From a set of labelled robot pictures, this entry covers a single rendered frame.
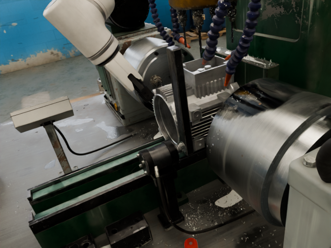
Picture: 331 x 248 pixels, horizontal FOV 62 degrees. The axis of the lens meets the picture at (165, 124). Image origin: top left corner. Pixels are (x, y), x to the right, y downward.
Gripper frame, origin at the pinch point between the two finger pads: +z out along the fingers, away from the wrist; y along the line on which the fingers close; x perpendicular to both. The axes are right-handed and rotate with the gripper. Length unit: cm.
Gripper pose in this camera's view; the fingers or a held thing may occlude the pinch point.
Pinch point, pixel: (145, 93)
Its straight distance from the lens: 78.5
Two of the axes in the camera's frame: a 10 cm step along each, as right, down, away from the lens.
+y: 4.4, 3.9, -8.1
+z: 5.7, 5.7, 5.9
